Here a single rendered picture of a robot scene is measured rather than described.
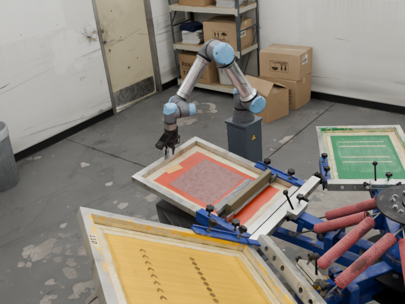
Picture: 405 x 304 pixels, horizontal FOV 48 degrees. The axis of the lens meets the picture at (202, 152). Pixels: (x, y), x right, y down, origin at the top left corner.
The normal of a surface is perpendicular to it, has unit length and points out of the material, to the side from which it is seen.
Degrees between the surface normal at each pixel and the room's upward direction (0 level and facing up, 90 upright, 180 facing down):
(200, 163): 9
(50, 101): 90
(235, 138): 90
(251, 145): 90
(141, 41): 90
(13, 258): 0
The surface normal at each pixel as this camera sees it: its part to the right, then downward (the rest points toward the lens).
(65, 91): 0.78, 0.23
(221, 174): 0.04, -0.83
